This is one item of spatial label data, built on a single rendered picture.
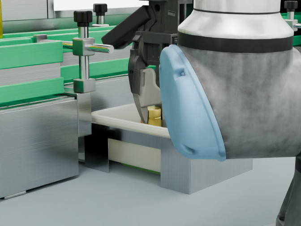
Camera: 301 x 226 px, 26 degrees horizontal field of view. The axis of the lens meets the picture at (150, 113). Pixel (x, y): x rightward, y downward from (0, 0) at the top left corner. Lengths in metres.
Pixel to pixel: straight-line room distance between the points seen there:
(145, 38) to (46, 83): 0.18
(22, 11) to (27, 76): 0.33
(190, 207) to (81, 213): 0.15
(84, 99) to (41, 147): 0.11
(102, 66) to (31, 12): 0.19
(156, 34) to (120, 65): 0.22
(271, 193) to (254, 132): 0.35
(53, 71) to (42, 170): 0.15
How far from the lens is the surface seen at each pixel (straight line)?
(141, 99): 1.06
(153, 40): 1.03
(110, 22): 1.48
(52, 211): 0.90
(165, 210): 0.89
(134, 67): 1.04
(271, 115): 0.63
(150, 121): 1.08
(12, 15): 1.26
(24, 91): 0.96
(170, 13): 1.03
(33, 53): 0.97
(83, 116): 1.02
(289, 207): 0.73
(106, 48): 0.97
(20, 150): 0.95
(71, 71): 1.15
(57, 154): 1.00
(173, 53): 0.63
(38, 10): 1.30
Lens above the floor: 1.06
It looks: 12 degrees down
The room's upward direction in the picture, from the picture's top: straight up
